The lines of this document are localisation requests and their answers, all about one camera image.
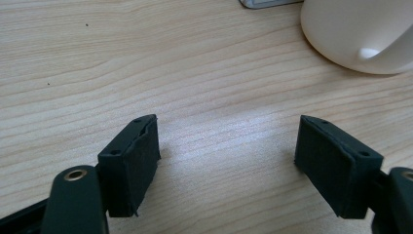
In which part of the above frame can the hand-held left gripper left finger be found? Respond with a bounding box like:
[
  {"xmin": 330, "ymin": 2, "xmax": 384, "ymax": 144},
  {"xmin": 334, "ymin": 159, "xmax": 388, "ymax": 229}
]
[{"xmin": 97, "ymin": 113, "xmax": 162, "ymax": 218}]

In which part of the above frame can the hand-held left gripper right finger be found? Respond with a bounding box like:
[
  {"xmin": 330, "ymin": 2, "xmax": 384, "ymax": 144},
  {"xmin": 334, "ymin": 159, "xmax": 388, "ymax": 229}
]
[{"xmin": 293, "ymin": 114, "xmax": 385, "ymax": 219}]

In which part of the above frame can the white wire rack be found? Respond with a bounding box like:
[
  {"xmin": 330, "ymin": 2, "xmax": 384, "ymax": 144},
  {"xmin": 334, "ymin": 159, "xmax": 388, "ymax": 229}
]
[{"xmin": 239, "ymin": 0, "xmax": 305, "ymax": 10}]

